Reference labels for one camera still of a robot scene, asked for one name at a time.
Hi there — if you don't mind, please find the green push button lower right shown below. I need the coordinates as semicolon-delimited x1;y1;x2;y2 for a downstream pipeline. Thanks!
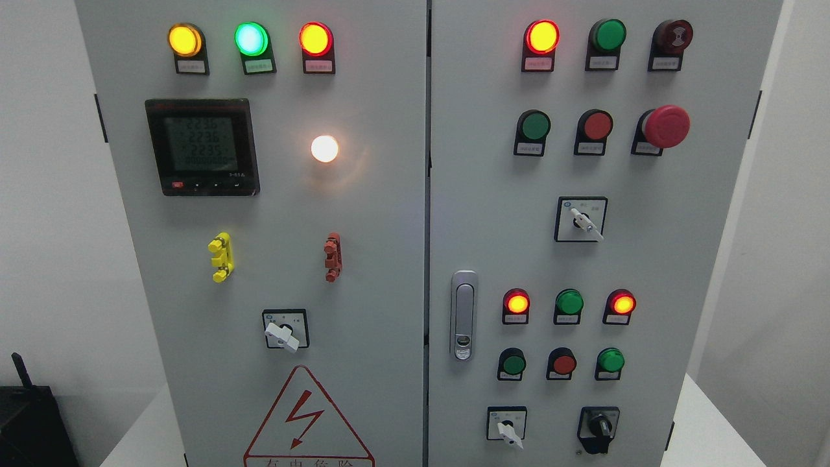
594;348;626;381

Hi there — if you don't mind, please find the red push button lower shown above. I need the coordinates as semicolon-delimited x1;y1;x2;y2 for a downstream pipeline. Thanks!
546;348;578;381

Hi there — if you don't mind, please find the black device with antenna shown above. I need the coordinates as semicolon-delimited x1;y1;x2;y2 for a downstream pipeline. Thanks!
1;353;79;466

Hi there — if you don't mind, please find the yellow terminal connector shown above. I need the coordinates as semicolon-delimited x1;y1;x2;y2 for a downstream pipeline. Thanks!
207;232;235;283

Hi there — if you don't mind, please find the red indicator light lower right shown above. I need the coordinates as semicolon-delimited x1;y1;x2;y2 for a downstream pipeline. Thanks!
602;289;637;326

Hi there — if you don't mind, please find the red lit indicator lower left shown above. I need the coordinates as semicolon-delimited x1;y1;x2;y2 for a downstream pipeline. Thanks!
502;289;530;325

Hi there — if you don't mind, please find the red lit indicator light left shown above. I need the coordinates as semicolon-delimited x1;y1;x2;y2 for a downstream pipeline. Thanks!
298;21;336;75

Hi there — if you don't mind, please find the green push button upper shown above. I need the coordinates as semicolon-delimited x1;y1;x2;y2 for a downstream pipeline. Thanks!
513;109;551;157

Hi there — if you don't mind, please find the red push button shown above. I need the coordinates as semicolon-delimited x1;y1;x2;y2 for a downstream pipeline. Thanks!
546;348;578;381
573;109;613;156

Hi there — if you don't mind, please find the black rotary knob switch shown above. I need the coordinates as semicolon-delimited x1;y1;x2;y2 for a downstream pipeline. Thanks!
577;406;621;455

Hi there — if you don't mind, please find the white lever selector switch lower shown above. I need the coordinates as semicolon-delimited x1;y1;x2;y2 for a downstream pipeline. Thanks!
486;405;528;449

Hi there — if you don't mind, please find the silver cabinet door latch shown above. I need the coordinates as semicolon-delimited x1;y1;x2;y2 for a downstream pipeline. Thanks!
450;270;479;361

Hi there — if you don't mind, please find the red terminal connector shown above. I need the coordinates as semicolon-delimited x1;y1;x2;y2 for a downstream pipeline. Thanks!
324;232;343;283

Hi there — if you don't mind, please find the yellow indicator light top left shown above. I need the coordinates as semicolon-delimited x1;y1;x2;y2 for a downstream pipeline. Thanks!
168;23;209;76

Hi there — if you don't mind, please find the dark red buzzer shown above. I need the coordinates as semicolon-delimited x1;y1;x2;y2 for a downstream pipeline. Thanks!
647;19;694;72

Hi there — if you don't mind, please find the red lit indicator top right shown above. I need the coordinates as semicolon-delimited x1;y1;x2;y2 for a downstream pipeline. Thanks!
521;19;560;72

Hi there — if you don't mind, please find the red high voltage warning sticker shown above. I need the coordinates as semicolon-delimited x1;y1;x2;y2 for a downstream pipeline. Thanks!
243;365;375;466

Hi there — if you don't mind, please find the green indicator light top right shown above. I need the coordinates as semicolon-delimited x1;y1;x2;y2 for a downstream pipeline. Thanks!
585;18;626;71

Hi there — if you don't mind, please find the green indicator light lower middle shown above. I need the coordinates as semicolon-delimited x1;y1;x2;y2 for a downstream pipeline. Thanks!
554;289;584;325

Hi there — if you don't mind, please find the red push button upper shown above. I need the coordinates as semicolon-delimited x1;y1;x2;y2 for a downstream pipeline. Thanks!
573;109;613;156

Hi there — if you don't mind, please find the grey electrical cabinet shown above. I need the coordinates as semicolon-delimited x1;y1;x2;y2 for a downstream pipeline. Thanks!
75;1;783;466

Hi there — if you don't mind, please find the green push button lower left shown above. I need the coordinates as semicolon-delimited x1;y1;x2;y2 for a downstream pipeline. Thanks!
496;348;527;381

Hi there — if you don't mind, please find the white lit indicator light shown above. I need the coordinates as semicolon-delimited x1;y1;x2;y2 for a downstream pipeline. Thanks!
309;135;340;163

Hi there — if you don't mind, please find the red mushroom emergency stop button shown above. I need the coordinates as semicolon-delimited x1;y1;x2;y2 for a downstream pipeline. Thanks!
631;104;691;156

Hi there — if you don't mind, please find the black digital power meter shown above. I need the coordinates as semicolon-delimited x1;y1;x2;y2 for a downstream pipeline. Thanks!
145;98;260;197

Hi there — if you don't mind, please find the white lever selector switch left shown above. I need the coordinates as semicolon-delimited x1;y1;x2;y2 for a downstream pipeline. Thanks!
261;309;309;353

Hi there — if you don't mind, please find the green lit indicator light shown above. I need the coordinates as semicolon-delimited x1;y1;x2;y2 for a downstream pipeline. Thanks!
234;21;276;76

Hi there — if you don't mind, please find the white lever selector switch upper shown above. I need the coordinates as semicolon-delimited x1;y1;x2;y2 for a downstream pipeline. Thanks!
554;197;608;243

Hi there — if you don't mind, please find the white lever selector switch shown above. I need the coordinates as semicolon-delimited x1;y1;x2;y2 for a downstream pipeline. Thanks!
486;405;528;449
554;197;608;243
261;309;309;353

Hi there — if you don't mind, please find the green push button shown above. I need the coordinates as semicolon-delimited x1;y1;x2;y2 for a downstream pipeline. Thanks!
594;348;626;381
513;109;551;157
496;348;527;381

